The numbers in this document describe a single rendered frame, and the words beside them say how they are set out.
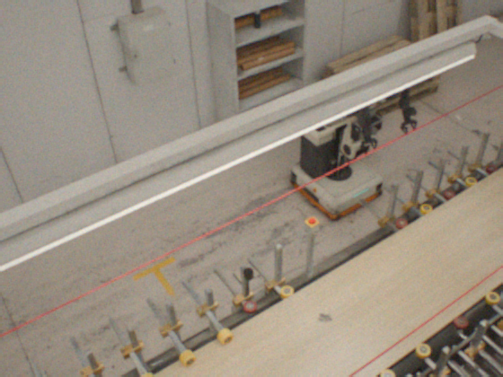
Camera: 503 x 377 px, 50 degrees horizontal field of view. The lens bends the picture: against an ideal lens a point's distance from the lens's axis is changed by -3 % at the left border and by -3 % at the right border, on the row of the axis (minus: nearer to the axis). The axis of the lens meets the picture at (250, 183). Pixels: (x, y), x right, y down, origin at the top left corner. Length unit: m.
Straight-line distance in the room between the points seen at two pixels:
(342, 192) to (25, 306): 2.91
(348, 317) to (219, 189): 2.51
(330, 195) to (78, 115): 2.45
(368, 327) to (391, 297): 0.27
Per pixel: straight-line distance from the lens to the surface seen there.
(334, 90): 2.35
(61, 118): 5.33
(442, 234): 3.97
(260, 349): 3.27
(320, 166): 5.05
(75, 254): 5.20
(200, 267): 4.83
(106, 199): 2.00
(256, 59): 5.60
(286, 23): 5.65
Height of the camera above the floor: 3.69
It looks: 42 degrees down
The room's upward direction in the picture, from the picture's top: 3 degrees counter-clockwise
